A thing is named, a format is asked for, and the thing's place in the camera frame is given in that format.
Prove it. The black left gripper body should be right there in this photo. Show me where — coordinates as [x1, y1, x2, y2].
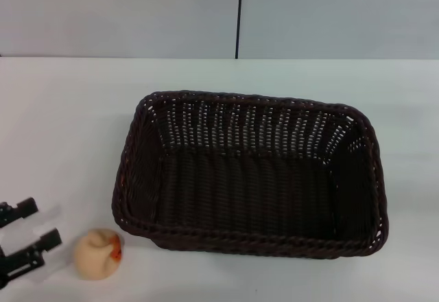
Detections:
[0, 248, 46, 279]

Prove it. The dark brown woven basket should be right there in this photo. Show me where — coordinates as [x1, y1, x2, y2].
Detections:
[110, 90, 390, 260]

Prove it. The pale toy peach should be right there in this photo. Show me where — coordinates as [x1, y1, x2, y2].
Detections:
[73, 228, 123, 281]

